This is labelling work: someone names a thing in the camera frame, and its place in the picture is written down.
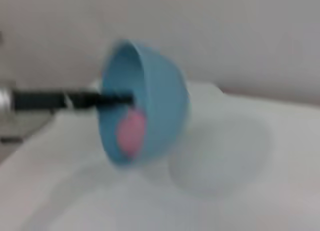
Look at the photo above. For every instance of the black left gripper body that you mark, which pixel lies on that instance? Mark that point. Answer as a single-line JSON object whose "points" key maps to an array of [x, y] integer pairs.
{"points": [[50, 100]]}

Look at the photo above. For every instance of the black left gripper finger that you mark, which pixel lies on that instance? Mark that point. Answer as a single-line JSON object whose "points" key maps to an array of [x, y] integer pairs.
{"points": [[115, 99]]}

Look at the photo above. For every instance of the pink toy peach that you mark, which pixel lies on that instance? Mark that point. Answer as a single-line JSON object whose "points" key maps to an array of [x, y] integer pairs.
{"points": [[131, 132]]}

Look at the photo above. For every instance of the blue bowl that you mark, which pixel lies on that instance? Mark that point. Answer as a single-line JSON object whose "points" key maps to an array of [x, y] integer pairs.
{"points": [[162, 96]]}

